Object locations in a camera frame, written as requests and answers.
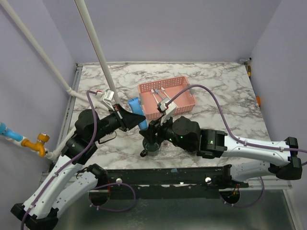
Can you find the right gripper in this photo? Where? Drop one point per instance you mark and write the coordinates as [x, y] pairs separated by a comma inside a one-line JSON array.
[[154, 127]]

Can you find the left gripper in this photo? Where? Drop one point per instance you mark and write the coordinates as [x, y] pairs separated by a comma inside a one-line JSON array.
[[126, 120]]

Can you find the dark green mug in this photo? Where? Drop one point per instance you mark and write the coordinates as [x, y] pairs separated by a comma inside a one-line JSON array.
[[149, 149]]

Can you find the blue toothpaste tube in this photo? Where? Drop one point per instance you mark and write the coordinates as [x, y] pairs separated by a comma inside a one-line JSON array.
[[137, 109]]

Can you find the light blue toothbrush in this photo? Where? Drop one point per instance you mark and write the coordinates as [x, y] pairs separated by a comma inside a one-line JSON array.
[[160, 94]]

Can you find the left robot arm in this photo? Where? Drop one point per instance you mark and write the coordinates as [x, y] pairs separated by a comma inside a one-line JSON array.
[[43, 209]]

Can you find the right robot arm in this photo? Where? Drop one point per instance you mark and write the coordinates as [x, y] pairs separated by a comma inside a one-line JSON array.
[[277, 158]]

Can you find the white toothbrush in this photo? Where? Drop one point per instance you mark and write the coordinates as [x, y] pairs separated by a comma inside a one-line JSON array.
[[168, 97]]

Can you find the yellow brass tap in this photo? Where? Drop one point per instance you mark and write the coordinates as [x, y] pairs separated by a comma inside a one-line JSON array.
[[42, 138]]

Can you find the orange clip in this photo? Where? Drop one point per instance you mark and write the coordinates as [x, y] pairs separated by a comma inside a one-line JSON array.
[[258, 100]]

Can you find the yellow black tool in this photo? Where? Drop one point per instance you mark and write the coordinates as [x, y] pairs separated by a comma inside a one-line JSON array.
[[249, 71]]

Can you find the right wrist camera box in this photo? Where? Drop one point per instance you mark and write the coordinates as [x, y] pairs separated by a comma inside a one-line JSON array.
[[167, 110]]

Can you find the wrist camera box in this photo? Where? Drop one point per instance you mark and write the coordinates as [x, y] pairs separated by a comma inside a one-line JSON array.
[[167, 110], [108, 97]]

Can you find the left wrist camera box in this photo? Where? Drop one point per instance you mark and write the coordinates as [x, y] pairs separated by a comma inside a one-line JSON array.
[[108, 97]]

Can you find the white pvc pipe frame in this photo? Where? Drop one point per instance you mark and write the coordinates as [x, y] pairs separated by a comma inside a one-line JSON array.
[[84, 13]]

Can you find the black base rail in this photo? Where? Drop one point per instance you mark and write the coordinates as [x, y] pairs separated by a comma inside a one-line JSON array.
[[167, 183]]

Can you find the silver corner bracket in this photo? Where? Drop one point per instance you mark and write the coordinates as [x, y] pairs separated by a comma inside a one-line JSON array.
[[245, 61]]

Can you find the blue hose connector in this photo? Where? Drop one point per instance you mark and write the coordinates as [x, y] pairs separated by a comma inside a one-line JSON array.
[[6, 132]]

